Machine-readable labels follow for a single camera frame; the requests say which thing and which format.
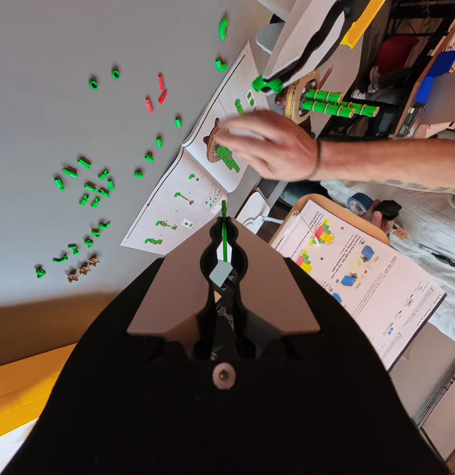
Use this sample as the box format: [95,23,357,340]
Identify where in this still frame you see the wooden clipboard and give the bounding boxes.
[292,193,390,245]

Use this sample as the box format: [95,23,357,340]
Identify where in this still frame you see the lego bamboo plant model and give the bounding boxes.
[275,70,380,123]

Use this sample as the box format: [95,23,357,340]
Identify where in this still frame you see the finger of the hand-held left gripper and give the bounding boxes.
[283,15,352,82]
[264,0,337,80]

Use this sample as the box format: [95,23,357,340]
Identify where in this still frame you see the blue plastic bin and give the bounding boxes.
[428,50,455,80]
[414,76,435,104]

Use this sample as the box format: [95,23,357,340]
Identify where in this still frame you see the blue masking tape roll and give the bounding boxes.
[347,192,374,216]

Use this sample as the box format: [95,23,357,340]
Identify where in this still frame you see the green lego joint assembly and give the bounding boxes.
[251,75,284,94]

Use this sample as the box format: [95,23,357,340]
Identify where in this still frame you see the scattered small green lego pieces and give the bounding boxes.
[35,157,115,279]

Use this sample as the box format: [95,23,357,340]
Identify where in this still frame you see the thin green lego rod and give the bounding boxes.
[221,200,230,262]

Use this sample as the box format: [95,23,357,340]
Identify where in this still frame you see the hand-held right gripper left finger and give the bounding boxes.
[127,218,218,340]

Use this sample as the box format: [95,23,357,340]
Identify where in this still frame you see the red bag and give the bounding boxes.
[374,35,419,75]

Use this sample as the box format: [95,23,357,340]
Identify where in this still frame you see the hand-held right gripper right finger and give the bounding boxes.
[232,218,321,347]

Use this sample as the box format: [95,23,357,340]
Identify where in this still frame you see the lego instruction booklet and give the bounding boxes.
[120,42,270,257]

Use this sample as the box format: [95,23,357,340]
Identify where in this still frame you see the row of green round bricks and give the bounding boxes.
[134,117,183,179]

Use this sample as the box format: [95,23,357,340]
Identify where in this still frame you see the laminated instruction sheet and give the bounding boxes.
[270,200,447,372]

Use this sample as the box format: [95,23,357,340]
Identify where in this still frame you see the white stand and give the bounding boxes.
[237,191,287,234]

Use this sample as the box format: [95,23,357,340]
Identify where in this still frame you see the black rounded device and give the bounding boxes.
[374,200,403,221]

